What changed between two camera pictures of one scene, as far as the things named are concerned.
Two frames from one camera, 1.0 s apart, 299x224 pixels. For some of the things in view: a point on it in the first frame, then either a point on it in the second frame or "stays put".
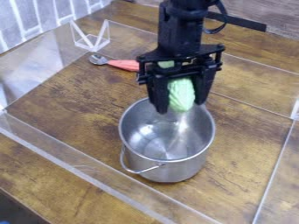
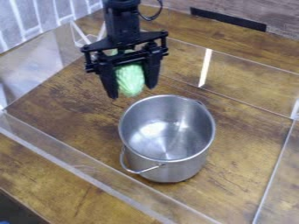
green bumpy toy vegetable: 182,90 -> 131,79
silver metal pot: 166,144 stays put
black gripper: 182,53 -> 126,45
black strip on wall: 237,21 stays put
